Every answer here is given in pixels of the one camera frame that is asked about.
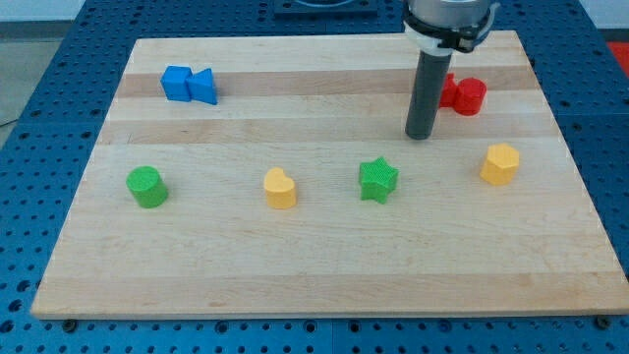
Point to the yellow hexagon block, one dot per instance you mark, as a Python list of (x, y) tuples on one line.
[(501, 164)]

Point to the blue cube block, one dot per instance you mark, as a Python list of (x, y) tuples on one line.
[(174, 83)]

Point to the yellow heart block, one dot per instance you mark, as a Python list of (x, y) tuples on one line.
[(280, 190)]

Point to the green cylinder block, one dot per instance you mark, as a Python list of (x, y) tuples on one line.
[(147, 187)]

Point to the wooden board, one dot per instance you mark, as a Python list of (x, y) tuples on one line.
[(446, 244)]

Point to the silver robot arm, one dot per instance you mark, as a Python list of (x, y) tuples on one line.
[(439, 28)]

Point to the red cylinder block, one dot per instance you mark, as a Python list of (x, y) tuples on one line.
[(469, 96)]

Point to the red star block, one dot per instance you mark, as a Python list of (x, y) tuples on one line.
[(449, 91)]

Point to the blue triangle block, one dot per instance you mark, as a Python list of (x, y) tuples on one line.
[(202, 88)]

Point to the green star block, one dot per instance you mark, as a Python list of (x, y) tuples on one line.
[(377, 179)]

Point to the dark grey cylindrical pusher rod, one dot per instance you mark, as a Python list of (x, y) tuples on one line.
[(426, 94)]

